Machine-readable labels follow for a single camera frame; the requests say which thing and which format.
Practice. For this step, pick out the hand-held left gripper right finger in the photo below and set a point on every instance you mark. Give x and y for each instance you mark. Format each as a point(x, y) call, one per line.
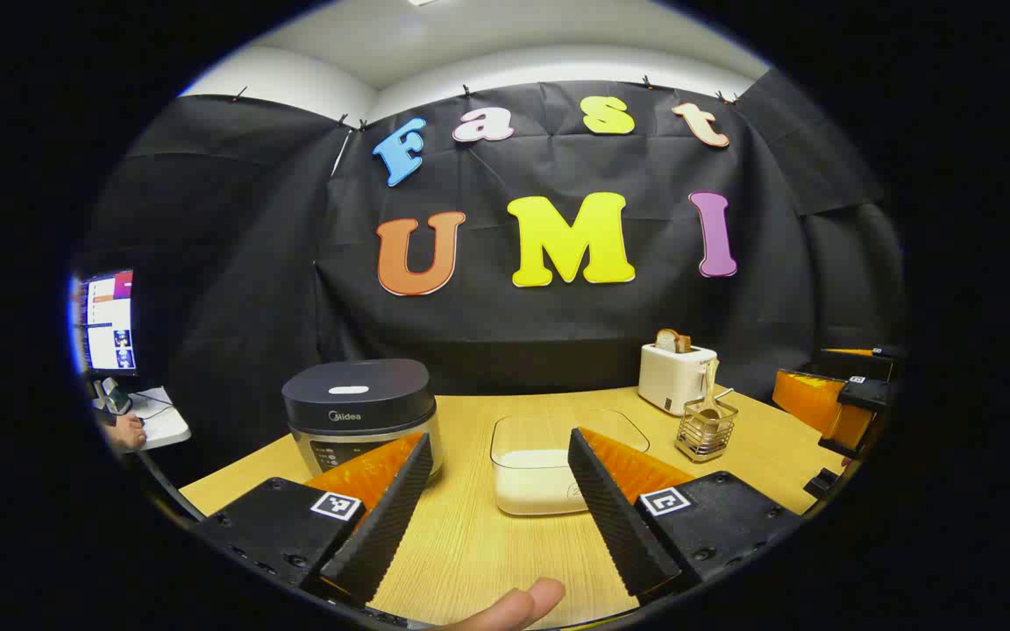
point(615, 517)

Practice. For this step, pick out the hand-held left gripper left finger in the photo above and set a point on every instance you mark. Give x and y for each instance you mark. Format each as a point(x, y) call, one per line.
point(387, 517)

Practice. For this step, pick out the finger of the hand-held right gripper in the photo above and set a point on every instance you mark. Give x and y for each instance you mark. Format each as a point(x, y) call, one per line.
point(812, 399)
point(886, 353)

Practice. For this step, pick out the wooden spoon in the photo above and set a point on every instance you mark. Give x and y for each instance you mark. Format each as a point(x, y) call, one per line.
point(712, 381)

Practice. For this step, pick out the black silver rice cooker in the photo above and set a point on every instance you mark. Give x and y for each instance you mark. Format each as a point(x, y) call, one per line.
point(356, 394)

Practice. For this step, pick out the clear plastic container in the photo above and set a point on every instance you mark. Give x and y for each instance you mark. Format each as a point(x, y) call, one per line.
point(558, 429)

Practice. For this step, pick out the white toaster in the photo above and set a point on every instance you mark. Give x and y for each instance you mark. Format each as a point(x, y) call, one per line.
point(667, 377)

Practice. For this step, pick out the bread slice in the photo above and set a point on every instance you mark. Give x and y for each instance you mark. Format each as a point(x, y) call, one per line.
point(670, 340)

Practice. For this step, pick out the white side table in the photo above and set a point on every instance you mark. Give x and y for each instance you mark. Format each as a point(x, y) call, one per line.
point(163, 425)

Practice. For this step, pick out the black backdrop cloth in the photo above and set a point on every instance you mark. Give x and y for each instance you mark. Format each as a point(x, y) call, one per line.
point(251, 263)

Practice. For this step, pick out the grey desktop device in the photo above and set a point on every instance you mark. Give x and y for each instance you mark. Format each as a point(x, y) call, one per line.
point(115, 399)

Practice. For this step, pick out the computer monitor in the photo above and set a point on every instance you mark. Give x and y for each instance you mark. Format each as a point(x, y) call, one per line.
point(110, 324)

